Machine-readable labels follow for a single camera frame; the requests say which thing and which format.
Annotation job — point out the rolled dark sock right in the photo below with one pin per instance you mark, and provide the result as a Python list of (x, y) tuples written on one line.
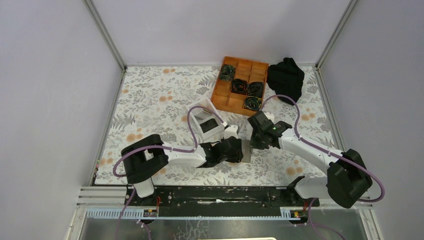
[(255, 89)]

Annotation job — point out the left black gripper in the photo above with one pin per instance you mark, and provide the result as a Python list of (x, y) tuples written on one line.
[(237, 157)]

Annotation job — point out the rolled dark sock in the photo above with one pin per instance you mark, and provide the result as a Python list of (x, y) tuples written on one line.
[(252, 103), (227, 73), (239, 86), (255, 89)]

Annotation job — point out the stack of cards in tray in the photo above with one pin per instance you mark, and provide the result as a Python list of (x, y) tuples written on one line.
[(201, 113)]

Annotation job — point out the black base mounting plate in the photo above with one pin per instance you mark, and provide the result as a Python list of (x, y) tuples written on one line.
[(266, 196)]

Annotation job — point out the rolled dark sock top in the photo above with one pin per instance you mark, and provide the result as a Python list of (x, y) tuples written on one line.
[(227, 73)]

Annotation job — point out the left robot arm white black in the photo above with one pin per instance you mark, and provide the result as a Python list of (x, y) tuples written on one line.
[(141, 160)]

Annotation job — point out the rolled dark sock bottom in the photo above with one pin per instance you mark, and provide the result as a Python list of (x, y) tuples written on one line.
[(252, 103)]

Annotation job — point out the rolled dark sock middle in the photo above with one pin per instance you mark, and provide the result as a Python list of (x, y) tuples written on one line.
[(239, 86)]

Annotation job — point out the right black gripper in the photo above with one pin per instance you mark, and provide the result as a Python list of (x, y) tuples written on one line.
[(253, 144)]

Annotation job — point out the white plastic card tray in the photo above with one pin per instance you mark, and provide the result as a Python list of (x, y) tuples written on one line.
[(209, 129)]

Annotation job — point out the black cloth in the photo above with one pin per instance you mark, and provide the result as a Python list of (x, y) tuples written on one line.
[(286, 78)]

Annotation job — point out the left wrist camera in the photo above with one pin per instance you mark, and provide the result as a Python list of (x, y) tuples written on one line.
[(231, 131)]

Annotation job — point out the floral table mat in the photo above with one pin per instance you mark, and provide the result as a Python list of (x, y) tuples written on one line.
[(153, 100)]

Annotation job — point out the grey leather card holder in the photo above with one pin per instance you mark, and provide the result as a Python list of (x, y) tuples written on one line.
[(246, 151)]

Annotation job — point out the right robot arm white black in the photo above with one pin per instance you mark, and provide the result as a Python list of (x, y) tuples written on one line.
[(344, 182)]

